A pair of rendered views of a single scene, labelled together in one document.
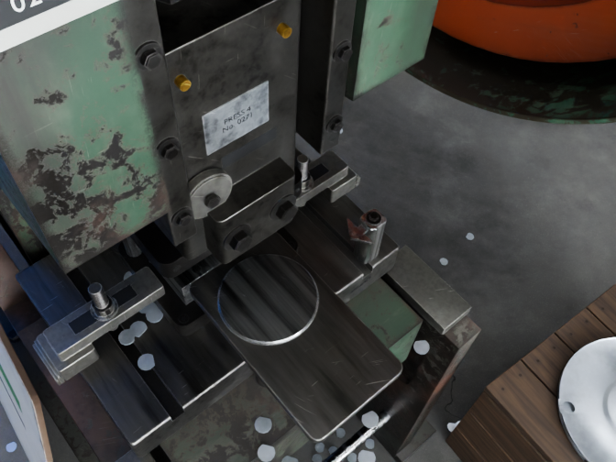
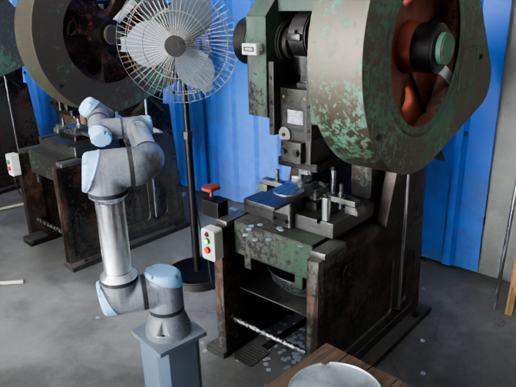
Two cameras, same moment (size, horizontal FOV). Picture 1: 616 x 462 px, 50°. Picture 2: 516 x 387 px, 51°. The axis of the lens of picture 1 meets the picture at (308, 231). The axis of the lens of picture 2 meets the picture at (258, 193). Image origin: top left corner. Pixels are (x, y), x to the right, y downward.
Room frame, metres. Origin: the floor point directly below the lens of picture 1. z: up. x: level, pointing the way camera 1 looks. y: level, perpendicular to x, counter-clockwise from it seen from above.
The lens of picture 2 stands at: (0.09, -1.92, 1.50)
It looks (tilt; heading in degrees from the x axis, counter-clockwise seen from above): 20 degrees down; 85
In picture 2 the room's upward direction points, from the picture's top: 1 degrees counter-clockwise
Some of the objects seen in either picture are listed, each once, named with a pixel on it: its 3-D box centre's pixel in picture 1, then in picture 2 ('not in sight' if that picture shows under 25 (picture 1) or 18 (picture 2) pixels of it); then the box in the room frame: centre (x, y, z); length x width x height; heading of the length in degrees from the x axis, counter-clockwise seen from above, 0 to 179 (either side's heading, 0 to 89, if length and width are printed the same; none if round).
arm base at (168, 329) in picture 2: not in sight; (167, 317); (-0.10, -0.35, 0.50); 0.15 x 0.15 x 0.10
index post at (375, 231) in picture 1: (369, 235); (325, 207); (0.49, -0.08, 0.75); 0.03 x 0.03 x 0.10; 44
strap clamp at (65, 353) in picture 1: (97, 312); (276, 180); (0.35, 0.25, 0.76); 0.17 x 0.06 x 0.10; 134
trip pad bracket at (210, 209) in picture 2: not in sight; (216, 218); (0.08, 0.20, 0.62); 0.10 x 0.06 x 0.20; 134
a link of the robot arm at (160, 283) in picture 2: not in sight; (162, 287); (-0.10, -0.36, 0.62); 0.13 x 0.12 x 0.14; 13
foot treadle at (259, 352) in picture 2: not in sight; (288, 332); (0.36, 0.04, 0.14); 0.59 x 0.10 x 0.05; 44
